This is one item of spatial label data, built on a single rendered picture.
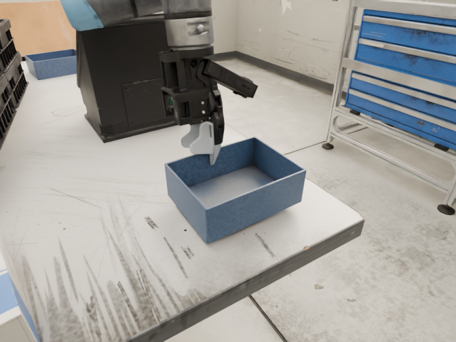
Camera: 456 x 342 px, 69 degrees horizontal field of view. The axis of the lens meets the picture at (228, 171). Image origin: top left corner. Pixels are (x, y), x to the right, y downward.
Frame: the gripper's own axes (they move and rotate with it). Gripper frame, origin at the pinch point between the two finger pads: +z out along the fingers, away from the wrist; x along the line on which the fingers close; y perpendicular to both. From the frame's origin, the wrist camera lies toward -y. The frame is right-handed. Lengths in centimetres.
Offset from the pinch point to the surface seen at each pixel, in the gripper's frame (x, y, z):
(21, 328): 21.1, 33.4, 2.6
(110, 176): -15.5, 17.4, 5.4
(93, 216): -3.6, 23.1, 6.8
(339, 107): -94, -138, 36
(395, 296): 1, -72, 78
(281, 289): -23, -36, 75
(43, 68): -100, 22, -9
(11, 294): 18.2, 33.7, 0.3
